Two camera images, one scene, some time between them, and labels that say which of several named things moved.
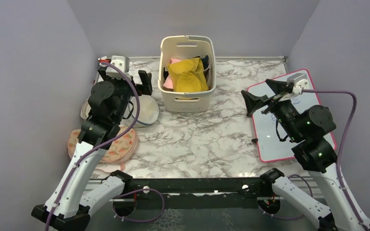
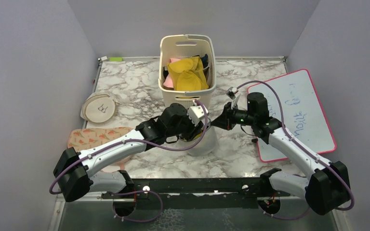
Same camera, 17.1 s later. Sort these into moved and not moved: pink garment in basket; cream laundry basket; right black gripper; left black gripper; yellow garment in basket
Moved: right black gripper; left black gripper
Not moved: pink garment in basket; cream laundry basket; yellow garment in basket
